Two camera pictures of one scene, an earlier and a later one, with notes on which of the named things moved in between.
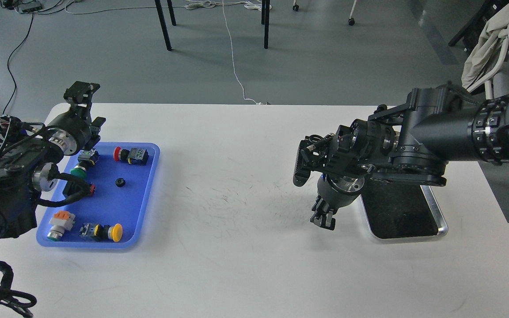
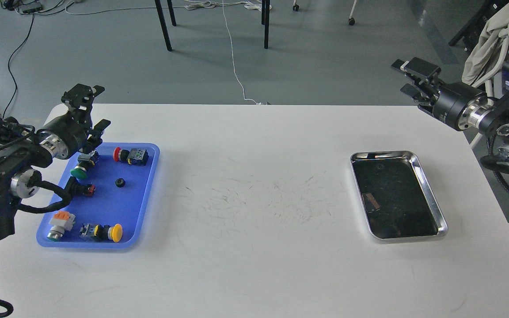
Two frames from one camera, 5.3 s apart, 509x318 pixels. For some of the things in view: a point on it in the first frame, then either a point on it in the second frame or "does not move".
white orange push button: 61,221 does not move
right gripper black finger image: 328,221 → 424,100
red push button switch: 135,156 does not move
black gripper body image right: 339,190 → 459,105
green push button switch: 86,158 does not move
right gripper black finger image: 321,208 → 419,67
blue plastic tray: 123,175 does not move
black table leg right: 265,8 does not move
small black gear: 120,182 does not move
